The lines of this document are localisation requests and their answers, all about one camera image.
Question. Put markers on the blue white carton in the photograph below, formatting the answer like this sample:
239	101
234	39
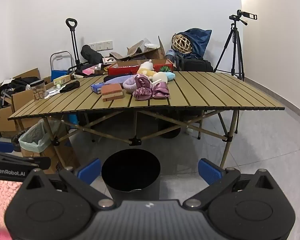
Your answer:
73	119

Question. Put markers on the folding slatted camping table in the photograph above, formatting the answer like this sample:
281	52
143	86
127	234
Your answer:
215	92

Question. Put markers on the small yellow box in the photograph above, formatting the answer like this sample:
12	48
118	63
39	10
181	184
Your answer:
62	80

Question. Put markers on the black round trash bin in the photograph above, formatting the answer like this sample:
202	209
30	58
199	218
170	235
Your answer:
130	180

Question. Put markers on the teal plush toy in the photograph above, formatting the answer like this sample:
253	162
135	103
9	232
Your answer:
170	76

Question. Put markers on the pink packet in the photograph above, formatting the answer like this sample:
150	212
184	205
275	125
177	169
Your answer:
89	70

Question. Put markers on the blue step stool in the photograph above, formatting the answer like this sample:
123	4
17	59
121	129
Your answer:
58	73

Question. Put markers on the white plastic wrapper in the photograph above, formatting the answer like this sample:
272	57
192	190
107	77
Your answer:
52	93

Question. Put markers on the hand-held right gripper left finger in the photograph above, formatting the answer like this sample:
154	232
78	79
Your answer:
90	171

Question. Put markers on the white product box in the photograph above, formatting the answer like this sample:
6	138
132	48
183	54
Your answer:
109	60

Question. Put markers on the large brown cardboard box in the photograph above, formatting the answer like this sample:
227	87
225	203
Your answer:
5	120

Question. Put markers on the blue water bottle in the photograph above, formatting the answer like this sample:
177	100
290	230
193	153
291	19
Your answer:
170	55

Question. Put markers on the red cardboard box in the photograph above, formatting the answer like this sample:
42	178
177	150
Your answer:
130	69

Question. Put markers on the glass jar with black lid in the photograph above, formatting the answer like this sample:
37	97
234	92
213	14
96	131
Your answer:
38	91

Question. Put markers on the bin with green liner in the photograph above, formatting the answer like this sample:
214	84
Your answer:
35	137

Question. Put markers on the black suitcase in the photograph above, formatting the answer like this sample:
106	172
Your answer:
197	65

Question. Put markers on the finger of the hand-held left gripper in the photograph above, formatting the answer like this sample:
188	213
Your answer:
0	146
27	162

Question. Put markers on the lilac fluffy headband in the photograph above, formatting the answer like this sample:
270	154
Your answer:
130	85

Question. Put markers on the open brown cardboard box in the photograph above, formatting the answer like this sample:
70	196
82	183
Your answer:
152	53

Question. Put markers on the black rolled bag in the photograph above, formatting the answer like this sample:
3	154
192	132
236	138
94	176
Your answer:
91	53

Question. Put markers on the wall socket strip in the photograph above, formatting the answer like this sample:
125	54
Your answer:
101	45

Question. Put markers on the rattan ball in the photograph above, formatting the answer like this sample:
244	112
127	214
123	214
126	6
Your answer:
181	43

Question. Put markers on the white plastic container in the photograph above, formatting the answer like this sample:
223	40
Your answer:
152	45

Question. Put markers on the black backpack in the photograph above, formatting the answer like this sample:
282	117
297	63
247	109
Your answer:
17	83

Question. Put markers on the yellow white plush toy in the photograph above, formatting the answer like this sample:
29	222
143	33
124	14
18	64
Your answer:
146	67

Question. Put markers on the blue tissue packet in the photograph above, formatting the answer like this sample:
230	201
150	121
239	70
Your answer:
98	88

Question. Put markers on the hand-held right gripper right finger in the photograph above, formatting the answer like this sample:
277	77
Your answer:
210	171

